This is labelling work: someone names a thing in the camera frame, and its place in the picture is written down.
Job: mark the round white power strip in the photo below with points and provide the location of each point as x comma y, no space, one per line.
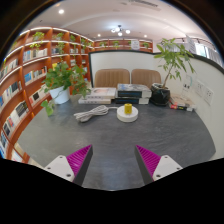
127,117

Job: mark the globe bulb chandelier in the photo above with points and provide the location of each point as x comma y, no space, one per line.
119,30

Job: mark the tall plant in black pot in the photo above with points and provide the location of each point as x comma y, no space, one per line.
160,95

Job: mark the leafy plant in white pot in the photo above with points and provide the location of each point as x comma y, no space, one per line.
60,95

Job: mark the recessed ceiling lights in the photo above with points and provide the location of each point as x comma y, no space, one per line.
61,11

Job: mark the small orange plant shelf unit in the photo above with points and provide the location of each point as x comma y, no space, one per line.
116,43

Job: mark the ceiling air vent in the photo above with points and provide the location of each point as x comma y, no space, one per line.
143,4

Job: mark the yellow charger block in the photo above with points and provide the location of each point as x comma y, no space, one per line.
128,108

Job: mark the white sign on shelf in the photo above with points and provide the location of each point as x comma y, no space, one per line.
135,44

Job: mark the dark thick book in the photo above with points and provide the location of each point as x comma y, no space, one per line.
131,100

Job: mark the large orange book shelf unit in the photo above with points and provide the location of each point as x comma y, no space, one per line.
20,83

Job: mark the white standing banner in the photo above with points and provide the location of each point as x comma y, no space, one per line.
190,43

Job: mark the red-edged book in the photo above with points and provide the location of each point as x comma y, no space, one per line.
176,107

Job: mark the clear glass bottle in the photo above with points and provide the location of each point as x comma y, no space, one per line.
186,84

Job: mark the white wall socket panel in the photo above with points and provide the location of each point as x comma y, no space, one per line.
200,88
208,95

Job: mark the white book with portrait cover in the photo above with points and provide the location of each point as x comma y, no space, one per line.
100,92

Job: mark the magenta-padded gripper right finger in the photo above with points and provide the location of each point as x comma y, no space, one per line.
163,166

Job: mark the beige hardcover book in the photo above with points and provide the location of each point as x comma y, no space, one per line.
181,100

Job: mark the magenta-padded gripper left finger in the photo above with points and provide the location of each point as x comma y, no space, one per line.
63,166

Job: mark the plain white book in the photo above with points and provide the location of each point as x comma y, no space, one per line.
95,100

